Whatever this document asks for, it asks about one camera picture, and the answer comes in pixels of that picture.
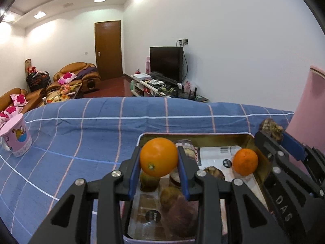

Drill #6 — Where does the round purple turnip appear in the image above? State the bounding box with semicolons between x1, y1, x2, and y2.
165;196;201;238

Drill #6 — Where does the black television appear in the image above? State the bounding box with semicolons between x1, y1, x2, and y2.
149;46;184;83

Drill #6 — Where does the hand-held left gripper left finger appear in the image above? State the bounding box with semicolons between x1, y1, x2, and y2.
28;146;143;244

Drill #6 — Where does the pink electric kettle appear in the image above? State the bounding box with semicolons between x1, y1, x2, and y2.
286;65;325;181

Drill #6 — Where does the pink tin box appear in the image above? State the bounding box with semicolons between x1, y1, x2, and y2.
122;132;271;244

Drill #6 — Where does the small glass jar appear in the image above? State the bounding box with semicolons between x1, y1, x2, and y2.
169;169;183;188

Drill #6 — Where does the brown kiwi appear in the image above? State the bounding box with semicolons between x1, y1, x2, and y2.
139;170;161;192
160;186;184;210

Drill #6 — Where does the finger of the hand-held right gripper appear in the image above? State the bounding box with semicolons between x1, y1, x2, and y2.
255;131;325;199
283;132;325;181

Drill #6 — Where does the black router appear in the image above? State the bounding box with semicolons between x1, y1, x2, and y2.
178;84;198;99

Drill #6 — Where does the white television stand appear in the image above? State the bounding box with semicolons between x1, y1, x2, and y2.
130;73;209;103

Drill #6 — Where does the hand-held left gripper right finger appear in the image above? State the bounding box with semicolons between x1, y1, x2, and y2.
176;146;292;244

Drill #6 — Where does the brown leather sofa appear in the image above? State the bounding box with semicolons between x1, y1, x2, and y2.
0;88;46;115

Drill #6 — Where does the brown wooden door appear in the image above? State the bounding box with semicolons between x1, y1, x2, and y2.
94;20;124;80

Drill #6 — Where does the black rack with clothes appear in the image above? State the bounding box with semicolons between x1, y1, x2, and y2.
26;70;51;92

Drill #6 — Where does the orange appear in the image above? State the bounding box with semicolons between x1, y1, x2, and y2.
140;137;179;177
232;148;259;176

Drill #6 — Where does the coffee table with food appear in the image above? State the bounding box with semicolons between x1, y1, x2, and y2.
43;85;84;105

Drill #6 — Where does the blue plaid blanket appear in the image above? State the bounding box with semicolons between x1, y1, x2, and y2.
0;97;295;244

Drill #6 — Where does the brown bumpy nut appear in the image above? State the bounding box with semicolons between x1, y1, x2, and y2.
258;118;284;143
203;166;225;181

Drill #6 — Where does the purple throw blanket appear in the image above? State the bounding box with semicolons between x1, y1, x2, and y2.
76;67;98;80

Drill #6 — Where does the pink cartoon mug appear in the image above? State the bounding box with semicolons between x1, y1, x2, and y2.
0;113;33;157

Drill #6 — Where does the pink floral pillow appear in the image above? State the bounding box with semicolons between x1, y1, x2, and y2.
10;94;27;106
0;106;23;126
58;72;77;84

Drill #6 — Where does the printed paper sheet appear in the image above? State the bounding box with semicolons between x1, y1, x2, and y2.
127;145;254;239

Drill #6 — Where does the brown leather armchair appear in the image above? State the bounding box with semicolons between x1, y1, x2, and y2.
53;62;101;94

